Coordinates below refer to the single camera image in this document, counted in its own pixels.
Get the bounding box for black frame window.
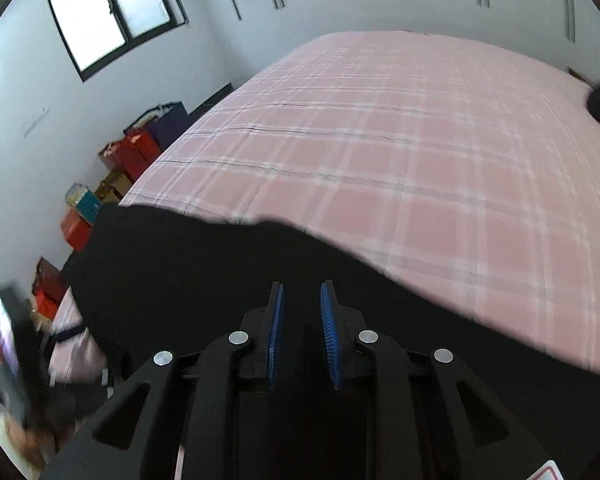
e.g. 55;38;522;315
47;0;188;80

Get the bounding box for dark red box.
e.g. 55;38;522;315
32;258;69;304

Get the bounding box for red gift box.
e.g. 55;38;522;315
60;208;92;252

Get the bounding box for gold brown gift bag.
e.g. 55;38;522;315
95;170;133;204

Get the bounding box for red gift bag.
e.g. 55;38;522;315
98;129;161;182

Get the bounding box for navy gift bag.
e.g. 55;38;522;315
124;102;190;152

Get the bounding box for red box stack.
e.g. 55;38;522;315
34;289;59;321

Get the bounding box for pink plaid bed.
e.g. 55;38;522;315
47;29;600;386

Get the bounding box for white wardrobe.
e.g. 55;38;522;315
202;0;600;80

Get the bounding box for black pants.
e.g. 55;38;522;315
50;206;600;479

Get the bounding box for teal gift box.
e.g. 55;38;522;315
65;183;102;226

